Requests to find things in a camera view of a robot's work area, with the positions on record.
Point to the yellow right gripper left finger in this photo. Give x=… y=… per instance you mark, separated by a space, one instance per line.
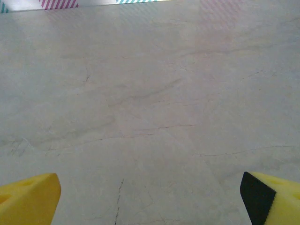
x=25 y=201

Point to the plaid cloth backdrop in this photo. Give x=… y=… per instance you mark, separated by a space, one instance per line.
x=58 y=3

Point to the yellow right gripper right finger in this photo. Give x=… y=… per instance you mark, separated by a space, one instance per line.
x=281 y=201

